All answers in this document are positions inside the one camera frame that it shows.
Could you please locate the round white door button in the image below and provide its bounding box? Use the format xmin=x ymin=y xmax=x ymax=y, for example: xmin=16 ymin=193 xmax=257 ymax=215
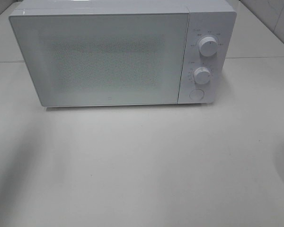
xmin=189 ymin=89 xmax=204 ymax=102

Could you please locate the white control knob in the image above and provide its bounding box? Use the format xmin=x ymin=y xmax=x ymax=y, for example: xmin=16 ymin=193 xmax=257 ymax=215
xmin=198 ymin=35 xmax=218 ymax=57
xmin=193 ymin=67 xmax=211 ymax=85

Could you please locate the white microwave door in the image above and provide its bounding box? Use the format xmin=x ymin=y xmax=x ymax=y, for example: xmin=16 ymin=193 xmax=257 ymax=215
xmin=10 ymin=14 xmax=188 ymax=107

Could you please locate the white microwave oven body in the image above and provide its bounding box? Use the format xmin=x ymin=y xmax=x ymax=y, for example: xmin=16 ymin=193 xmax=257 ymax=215
xmin=9 ymin=0 xmax=237 ymax=105

